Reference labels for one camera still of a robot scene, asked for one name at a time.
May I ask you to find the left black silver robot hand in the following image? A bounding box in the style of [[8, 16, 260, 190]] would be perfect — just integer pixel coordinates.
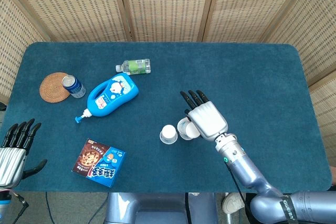
[[0, 118, 48, 189]]

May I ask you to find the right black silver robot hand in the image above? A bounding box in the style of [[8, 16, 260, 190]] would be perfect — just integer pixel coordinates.
[[180, 90, 228, 140]]

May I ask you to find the white cup blue flower print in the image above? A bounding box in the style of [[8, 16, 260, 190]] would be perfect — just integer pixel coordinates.
[[179, 123, 201, 141], [159, 124, 179, 145]]

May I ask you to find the blue felt table cover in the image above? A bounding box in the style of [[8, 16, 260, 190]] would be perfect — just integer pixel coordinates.
[[4, 41, 333, 194]]

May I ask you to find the round woven rattan coaster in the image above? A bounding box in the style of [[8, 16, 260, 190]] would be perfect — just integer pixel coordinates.
[[39, 72, 71, 103]]

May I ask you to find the white shoe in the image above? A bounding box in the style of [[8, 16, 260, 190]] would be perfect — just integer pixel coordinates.
[[222, 192, 247, 213]]

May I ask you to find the blue brown cookie box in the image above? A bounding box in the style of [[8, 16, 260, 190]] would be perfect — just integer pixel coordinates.
[[71, 137, 127, 188]]

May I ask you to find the clear green label water bottle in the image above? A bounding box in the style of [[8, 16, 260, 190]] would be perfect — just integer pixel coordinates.
[[115, 58, 152, 75]]

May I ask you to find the blue pump lotion bottle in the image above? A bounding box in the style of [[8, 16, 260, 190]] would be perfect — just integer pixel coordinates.
[[74, 73, 139, 124]]

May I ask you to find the blue drink can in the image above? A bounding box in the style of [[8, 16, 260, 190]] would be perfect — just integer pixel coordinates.
[[61, 74, 86, 99]]

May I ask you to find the blue grey robot torso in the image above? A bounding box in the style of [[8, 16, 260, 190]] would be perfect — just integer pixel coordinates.
[[104, 191, 218, 224]]

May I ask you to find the woven bamboo screen panel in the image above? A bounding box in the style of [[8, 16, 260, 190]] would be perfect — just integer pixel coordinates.
[[118, 0, 218, 42], [204, 0, 313, 43], [262, 0, 336, 86], [5, 0, 132, 42], [0, 0, 50, 104], [309, 77, 336, 167]]

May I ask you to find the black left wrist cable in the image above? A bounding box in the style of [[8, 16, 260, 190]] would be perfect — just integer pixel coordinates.
[[10, 191, 29, 224]]

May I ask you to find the black floor cable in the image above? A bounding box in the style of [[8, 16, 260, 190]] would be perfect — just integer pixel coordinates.
[[46, 191, 57, 224]]

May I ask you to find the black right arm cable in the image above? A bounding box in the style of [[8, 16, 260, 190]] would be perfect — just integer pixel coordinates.
[[224, 159, 250, 224]]

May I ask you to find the black torso cable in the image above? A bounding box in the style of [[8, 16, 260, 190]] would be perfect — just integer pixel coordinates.
[[184, 192, 190, 224]]

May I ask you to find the black printed arm strap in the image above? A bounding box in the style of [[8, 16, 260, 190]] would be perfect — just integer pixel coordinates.
[[278, 194, 297, 221]]

